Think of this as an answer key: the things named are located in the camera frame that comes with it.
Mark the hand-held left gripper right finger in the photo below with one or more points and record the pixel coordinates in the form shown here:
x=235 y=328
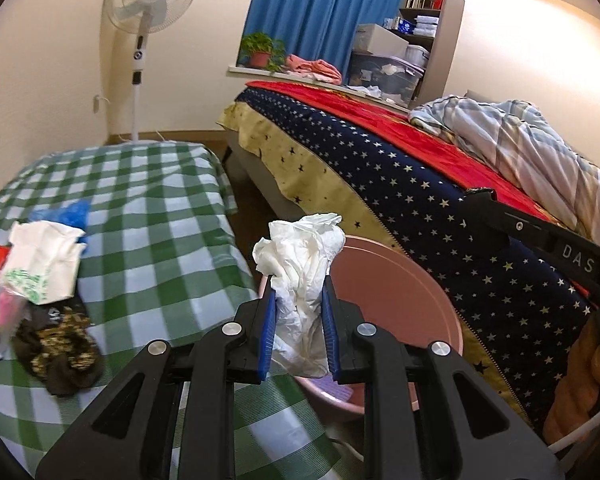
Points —
x=330 y=340

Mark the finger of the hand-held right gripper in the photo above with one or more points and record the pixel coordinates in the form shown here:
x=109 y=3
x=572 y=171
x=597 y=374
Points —
x=505 y=220

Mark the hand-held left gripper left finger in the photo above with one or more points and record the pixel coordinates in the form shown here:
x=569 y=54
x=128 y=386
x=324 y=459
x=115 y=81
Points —
x=266 y=340

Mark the white tissue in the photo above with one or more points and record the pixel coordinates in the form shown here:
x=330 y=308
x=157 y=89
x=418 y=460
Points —
x=300 y=270

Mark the pink plastic basin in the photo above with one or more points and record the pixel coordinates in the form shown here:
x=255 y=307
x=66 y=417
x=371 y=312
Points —
x=395 y=285

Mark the blue plastic bag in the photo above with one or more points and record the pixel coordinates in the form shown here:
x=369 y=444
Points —
x=65 y=215

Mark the lavender plastic item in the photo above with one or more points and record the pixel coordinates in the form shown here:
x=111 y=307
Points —
x=330 y=389

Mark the navy star blanket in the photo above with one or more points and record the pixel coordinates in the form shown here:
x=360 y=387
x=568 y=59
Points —
x=430 y=220

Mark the plaid quilt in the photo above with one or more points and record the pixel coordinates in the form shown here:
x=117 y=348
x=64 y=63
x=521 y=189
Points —
x=505 y=130

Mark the green checked tablecloth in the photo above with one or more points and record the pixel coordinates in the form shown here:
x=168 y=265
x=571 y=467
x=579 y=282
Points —
x=155 y=240

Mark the red blanket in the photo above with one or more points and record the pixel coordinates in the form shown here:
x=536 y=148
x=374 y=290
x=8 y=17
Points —
x=380 y=120

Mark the yellow star bed skirt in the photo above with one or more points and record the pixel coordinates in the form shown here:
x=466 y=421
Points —
x=290 y=170

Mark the white pot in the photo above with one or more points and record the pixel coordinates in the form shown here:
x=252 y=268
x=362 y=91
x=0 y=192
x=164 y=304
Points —
x=416 y=55

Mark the clear plastic storage box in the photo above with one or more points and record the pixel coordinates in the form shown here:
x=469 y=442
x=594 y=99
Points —
x=380 y=77

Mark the bookshelf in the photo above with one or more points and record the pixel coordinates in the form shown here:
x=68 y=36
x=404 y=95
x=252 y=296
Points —
x=442 y=25

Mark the dark patterned cloth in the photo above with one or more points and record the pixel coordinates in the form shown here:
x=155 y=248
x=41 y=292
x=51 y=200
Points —
x=55 y=355

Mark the white box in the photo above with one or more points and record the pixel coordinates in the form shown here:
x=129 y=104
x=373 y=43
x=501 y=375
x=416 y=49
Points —
x=380 y=37

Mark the row of books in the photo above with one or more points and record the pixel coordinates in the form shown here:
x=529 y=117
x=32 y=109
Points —
x=417 y=1

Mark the folded pink cloth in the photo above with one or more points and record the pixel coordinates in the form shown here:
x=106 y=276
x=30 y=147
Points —
x=312 y=67

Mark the white paper bag green print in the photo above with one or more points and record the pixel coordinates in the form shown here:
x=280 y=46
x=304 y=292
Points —
x=35 y=255

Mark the blue curtain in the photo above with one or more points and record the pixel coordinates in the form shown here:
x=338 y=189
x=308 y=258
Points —
x=320 y=5

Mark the potted green plant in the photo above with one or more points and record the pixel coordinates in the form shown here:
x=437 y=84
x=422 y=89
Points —
x=261 y=52

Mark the white standing fan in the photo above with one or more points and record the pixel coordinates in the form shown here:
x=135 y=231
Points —
x=140 y=60

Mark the grey bed frame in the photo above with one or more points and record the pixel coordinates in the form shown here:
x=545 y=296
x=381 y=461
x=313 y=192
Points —
x=260 y=180

